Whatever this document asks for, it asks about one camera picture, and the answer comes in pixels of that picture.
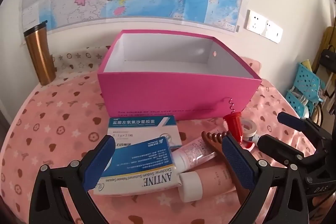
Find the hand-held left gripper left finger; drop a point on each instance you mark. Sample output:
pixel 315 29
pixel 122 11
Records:
pixel 101 155

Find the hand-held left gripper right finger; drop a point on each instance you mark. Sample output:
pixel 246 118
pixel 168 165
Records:
pixel 236 158

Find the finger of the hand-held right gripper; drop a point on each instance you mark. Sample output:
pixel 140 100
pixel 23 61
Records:
pixel 291 120
pixel 275 146

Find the small white ointment tube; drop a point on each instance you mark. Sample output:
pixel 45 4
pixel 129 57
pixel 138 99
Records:
pixel 252 139

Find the white tape roll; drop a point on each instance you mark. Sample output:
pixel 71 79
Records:
pixel 255 130

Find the brown wooden comb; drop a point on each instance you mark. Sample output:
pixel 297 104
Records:
pixel 212 142

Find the large pink tube white cap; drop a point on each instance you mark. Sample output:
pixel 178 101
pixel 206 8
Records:
pixel 215 179

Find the red corkscrew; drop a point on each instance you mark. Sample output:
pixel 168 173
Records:
pixel 233 125

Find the printed pink cream tube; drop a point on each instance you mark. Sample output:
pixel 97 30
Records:
pixel 194 151

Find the teal white medicine box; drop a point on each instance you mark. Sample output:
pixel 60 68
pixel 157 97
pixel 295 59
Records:
pixel 136 132

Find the blue white medicine box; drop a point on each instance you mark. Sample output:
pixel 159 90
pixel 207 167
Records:
pixel 141 169

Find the pink cardboard box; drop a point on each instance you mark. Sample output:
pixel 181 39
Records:
pixel 170 92

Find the person's right forearm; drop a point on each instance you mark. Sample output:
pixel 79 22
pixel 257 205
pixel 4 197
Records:
pixel 324 212

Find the blue perforated plastic basket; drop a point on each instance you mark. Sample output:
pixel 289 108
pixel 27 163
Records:
pixel 295 104
pixel 311 82

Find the pink printed blanket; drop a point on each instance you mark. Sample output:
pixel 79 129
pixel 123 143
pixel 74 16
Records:
pixel 52 121

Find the black bag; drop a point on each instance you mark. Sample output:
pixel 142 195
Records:
pixel 328 58

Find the copper travel tumbler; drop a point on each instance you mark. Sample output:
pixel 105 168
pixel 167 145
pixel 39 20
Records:
pixel 39 56

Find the white wall socket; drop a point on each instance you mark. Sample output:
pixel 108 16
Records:
pixel 256 20
pixel 273 31

